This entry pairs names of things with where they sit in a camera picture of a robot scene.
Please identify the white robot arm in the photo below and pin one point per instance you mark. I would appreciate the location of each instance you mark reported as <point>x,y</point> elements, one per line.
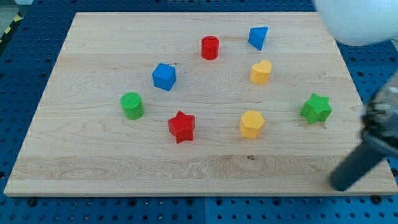
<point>359,22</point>

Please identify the light wooden board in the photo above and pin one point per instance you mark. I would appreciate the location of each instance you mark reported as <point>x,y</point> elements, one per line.
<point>80,144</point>

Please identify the red star block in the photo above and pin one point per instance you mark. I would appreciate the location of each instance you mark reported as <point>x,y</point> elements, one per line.
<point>182,127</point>

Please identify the blue cube block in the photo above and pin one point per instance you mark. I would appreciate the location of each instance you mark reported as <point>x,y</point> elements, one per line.
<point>164,76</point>

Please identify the yellow hexagon block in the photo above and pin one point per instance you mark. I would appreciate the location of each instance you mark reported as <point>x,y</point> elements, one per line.
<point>251,124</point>

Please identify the green cylinder block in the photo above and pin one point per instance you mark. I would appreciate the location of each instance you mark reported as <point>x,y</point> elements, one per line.
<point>132,106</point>

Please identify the red cylinder block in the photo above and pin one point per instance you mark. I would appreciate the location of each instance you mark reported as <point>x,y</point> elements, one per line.
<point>209,47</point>

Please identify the yellow heart block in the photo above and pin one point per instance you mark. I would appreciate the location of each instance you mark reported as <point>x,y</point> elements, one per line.
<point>260,72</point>

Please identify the blue triangle block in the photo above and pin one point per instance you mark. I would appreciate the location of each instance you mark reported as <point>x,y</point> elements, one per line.
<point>257,36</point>

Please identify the green star block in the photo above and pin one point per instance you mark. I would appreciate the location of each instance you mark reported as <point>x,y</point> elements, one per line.
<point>316,109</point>

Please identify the dark cylindrical end effector tool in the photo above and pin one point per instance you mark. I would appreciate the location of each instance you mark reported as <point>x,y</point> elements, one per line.
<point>378,138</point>

